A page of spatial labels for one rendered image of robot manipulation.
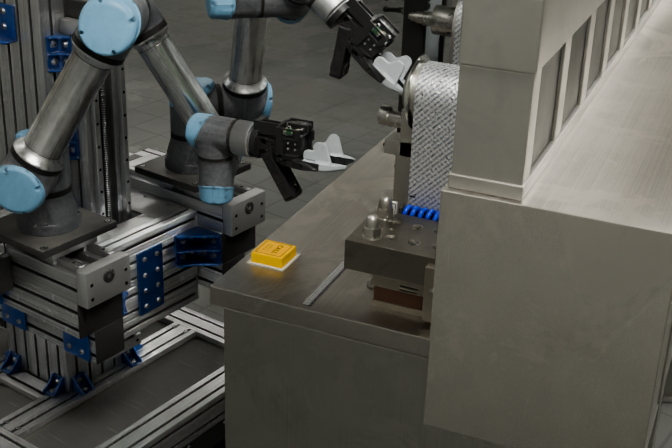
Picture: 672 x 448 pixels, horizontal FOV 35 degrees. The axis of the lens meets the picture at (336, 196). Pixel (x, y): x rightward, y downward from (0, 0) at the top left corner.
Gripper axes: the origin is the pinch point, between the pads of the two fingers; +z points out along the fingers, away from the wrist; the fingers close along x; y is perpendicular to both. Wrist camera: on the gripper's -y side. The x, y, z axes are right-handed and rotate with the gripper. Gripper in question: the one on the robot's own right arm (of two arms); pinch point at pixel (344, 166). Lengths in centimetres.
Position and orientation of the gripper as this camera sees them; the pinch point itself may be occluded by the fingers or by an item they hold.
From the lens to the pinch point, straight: 214.1
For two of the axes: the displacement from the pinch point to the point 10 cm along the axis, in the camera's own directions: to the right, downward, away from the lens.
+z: 9.2, 1.8, -3.5
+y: 0.3, -9.2, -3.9
